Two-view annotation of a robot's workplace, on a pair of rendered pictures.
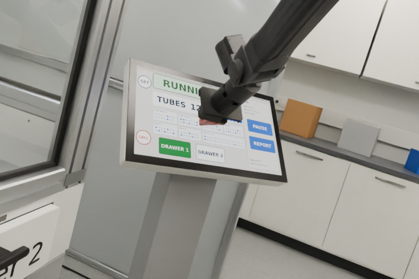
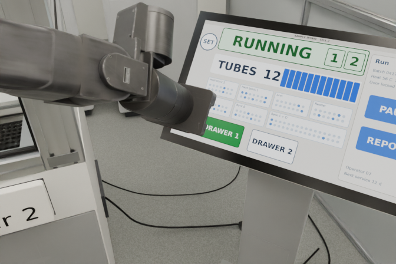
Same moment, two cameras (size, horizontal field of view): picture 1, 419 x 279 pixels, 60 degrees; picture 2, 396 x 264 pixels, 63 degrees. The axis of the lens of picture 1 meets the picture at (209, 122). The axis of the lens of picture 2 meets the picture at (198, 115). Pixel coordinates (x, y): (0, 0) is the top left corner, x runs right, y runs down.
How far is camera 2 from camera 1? 72 cm
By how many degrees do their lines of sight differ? 58
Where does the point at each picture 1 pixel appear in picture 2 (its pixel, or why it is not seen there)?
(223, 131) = (308, 114)
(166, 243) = (258, 222)
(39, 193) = (13, 173)
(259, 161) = (365, 173)
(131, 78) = (194, 38)
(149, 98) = (208, 64)
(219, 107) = not seen: hidden behind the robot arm
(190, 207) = (281, 196)
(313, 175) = not seen: outside the picture
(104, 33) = not seen: hidden behind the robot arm
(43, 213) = (18, 190)
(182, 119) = (244, 92)
